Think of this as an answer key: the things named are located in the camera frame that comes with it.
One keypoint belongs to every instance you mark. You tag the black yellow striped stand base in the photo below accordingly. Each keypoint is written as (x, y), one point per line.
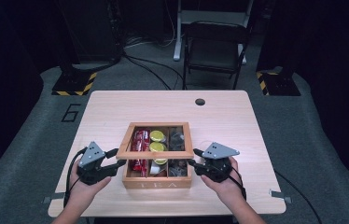
(76, 85)
(280, 84)

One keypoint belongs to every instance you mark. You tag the black cabinet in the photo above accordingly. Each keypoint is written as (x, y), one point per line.
(91, 31)

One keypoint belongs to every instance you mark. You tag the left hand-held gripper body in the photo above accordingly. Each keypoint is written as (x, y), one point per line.
(91, 158)

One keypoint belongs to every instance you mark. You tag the wooden tea box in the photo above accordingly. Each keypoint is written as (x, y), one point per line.
(157, 184)

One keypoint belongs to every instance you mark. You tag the bundle of red tea packets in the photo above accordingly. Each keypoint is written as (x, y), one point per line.
(140, 165)
(141, 140)

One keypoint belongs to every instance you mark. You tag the black folding chair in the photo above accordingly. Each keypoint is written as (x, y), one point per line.
(214, 51)

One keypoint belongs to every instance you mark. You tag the white desk frame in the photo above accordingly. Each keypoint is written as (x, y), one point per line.
(177, 37)

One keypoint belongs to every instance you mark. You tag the grey table bracket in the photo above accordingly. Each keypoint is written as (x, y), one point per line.
(280, 195)
(54, 196)

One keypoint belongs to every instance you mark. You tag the person's right hand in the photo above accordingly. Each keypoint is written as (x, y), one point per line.
(230, 189)

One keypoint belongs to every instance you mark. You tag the yellow lidded capsule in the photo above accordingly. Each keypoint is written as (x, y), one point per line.
(157, 136)
(157, 146)
(160, 161)

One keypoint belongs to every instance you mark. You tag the wooden framed glass box lid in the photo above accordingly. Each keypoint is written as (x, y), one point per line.
(154, 155)

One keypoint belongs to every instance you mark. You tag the person's left hand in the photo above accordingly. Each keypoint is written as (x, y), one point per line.
(84, 193)

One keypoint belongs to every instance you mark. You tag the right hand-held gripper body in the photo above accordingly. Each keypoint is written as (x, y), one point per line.
(219, 151)

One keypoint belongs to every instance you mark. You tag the bundle of black tea packets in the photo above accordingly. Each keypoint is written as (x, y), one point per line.
(176, 140)
(177, 168)

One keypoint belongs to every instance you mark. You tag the white capsule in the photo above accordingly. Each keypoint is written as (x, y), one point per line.
(155, 169)

